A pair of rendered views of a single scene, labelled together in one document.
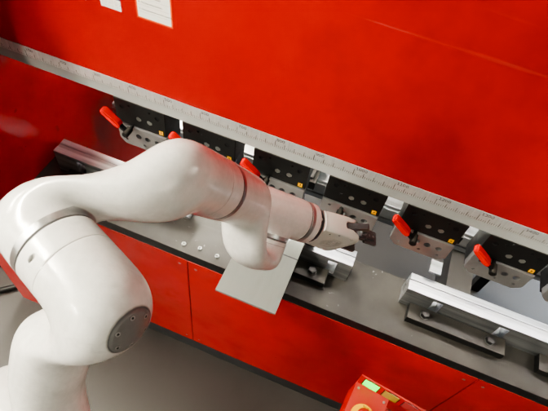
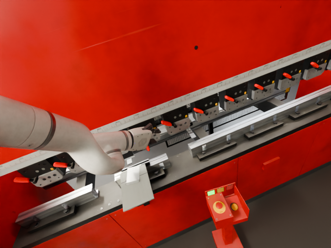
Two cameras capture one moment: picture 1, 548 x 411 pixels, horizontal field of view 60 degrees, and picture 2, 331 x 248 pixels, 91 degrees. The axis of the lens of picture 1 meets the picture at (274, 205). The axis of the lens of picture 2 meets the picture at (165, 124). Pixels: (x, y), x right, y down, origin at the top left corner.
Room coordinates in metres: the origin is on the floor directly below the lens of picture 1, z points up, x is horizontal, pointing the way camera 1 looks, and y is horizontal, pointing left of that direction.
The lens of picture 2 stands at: (0.01, -0.06, 1.83)
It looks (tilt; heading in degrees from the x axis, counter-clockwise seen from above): 36 degrees down; 340
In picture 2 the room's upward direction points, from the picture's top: 17 degrees counter-clockwise
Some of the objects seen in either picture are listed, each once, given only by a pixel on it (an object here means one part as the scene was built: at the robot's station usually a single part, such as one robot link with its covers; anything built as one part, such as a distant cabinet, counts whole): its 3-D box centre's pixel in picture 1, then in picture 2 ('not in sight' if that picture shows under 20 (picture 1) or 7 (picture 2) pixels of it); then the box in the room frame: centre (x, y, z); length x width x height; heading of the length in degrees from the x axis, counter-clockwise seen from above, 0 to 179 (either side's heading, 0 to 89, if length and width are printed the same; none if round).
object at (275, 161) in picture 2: not in sight; (270, 163); (0.45, -1.00, 0.58); 0.15 x 0.02 x 0.07; 77
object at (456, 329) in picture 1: (454, 329); (216, 149); (0.64, -0.61, 0.89); 0.30 x 0.05 x 0.03; 77
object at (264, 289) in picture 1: (262, 263); (135, 185); (0.69, 0.00, 1.00); 0.26 x 0.18 x 0.01; 167
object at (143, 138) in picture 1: (148, 119); (44, 169); (0.92, 0.38, 1.26); 0.15 x 0.09 x 0.17; 77
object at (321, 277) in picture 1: (281, 262); (144, 180); (0.77, -0.06, 0.89); 0.30 x 0.05 x 0.03; 77
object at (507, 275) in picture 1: (506, 250); (204, 106); (0.70, -0.59, 1.26); 0.15 x 0.09 x 0.17; 77
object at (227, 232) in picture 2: not in sight; (226, 228); (0.37, -0.41, 0.39); 0.06 x 0.06 x 0.54; 70
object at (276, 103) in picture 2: not in sight; (258, 99); (0.91, -1.43, 0.81); 0.64 x 0.08 x 0.14; 167
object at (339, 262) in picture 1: (293, 244); (143, 170); (0.82, -0.09, 0.92); 0.39 x 0.06 x 0.10; 77
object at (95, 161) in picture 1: (126, 178); (59, 205); (0.95, 0.51, 0.92); 0.50 x 0.06 x 0.10; 77
